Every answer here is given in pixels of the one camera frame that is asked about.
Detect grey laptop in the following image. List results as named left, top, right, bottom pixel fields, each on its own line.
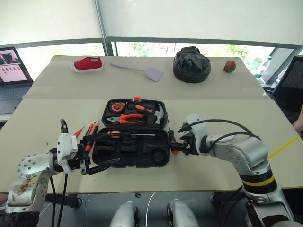
left=0, top=46, right=34, bottom=114

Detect orange handled pliers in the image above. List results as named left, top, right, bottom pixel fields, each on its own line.
left=106, top=113, right=145, bottom=125

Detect orange black screwdriver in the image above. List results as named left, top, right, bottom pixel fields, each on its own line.
left=107, top=131, right=156, bottom=139

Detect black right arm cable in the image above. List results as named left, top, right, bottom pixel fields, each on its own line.
left=181, top=119, right=260, bottom=154

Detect silver rounded robot leg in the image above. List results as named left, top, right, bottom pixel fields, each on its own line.
left=167, top=199, right=199, bottom=227
left=108, top=201, right=140, bottom=227

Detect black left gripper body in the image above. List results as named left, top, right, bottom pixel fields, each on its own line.
left=67, top=140, right=92, bottom=175

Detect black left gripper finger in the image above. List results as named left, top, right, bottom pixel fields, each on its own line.
left=85, top=158, right=120, bottom=176
left=82, top=132, right=112, bottom=144

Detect black mesh office chair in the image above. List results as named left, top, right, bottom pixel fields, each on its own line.
left=272, top=55, right=303, bottom=113

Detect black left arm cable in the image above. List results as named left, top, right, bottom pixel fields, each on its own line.
left=49, top=119, right=70, bottom=227

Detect red white shoe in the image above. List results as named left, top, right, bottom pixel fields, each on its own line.
left=70, top=56, right=104, bottom=73

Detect grey window post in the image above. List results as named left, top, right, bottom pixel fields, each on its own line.
left=94, top=0, right=117, bottom=57

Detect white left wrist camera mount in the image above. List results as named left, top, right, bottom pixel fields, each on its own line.
left=56, top=133, right=78, bottom=175

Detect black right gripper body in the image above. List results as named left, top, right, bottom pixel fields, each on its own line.
left=179, top=133, right=200, bottom=156

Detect orange black tape measure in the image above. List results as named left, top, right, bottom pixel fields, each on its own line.
left=109, top=101, right=128, bottom=114

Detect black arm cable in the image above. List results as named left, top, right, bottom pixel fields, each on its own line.
left=49, top=119, right=70, bottom=227
left=181, top=119, right=260, bottom=154

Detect orange black claw hammer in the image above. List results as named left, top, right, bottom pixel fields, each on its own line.
left=129, top=104, right=166, bottom=125

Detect black round bag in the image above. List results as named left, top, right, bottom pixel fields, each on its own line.
left=172, top=46, right=212, bottom=84

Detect white roller blind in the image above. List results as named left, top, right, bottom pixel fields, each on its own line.
left=0, top=0, right=105, bottom=47
left=98, top=0, right=303, bottom=47

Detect lilac plastic spatula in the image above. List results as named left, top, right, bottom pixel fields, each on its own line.
left=110, top=62, right=163, bottom=82

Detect small orange precision screwdriver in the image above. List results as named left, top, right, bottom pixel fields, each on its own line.
left=73, top=125, right=85, bottom=137

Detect clear plastic water bottle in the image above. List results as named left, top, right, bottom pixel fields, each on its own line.
left=254, top=57, right=273, bottom=80

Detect person bare hand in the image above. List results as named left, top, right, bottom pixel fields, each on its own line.
left=293, top=119, right=303, bottom=138

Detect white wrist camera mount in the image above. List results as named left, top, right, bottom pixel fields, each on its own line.
left=182, top=113, right=209, bottom=152
left=56, top=133, right=78, bottom=175

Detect black plastic tool case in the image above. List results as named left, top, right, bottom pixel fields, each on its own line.
left=91, top=96, right=170, bottom=169

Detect black handled long screwdriver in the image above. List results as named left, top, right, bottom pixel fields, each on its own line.
left=166, top=113, right=178, bottom=155

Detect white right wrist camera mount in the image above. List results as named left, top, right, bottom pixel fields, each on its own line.
left=182, top=113, right=209, bottom=152

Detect red green toy fruit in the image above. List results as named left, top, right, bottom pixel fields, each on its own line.
left=223, top=60, right=237, bottom=73

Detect thin white cable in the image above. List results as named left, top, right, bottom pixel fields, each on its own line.
left=145, top=192, right=156, bottom=227

